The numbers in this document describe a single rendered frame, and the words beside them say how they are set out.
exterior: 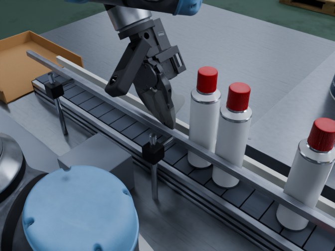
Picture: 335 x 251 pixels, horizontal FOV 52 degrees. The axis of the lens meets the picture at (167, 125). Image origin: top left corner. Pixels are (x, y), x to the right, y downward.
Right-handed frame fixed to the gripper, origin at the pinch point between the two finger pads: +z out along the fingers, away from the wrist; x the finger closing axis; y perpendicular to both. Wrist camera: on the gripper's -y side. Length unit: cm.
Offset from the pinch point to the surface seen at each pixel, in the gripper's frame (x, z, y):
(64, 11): 299, -65, 160
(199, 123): -10.4, -0.7, -1.3
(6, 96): 48, -16, -11
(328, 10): 109, 40, 342
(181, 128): 1.0, 2.8, 3.8
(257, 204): -16.4, 15.8, -1.1
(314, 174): -29.2, 7.5, -2.2
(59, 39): 66, -26, 21
